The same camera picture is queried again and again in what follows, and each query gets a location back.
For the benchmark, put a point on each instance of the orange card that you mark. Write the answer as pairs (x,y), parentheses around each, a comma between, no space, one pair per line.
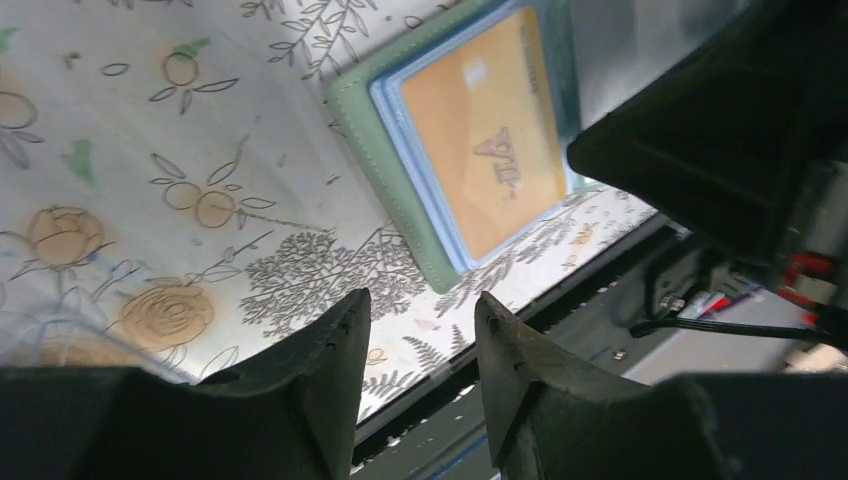
(484,119)

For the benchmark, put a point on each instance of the green leather card holder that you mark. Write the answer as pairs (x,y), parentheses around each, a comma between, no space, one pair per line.
(364,101)

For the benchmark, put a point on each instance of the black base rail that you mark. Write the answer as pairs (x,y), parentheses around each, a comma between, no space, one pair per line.
(648,276)

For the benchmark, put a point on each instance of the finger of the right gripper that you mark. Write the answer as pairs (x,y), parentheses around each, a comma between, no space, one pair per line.
(721,142)

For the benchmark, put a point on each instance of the floral tablecloth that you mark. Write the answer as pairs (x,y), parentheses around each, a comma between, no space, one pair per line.
(175,162)

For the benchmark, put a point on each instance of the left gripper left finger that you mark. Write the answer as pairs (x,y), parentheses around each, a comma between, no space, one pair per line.
(288,412)

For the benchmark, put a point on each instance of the clear plastic card box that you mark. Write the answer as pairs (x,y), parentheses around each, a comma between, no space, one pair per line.
(68,334)

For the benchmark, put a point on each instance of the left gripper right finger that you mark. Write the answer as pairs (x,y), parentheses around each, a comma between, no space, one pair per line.
(551,415)

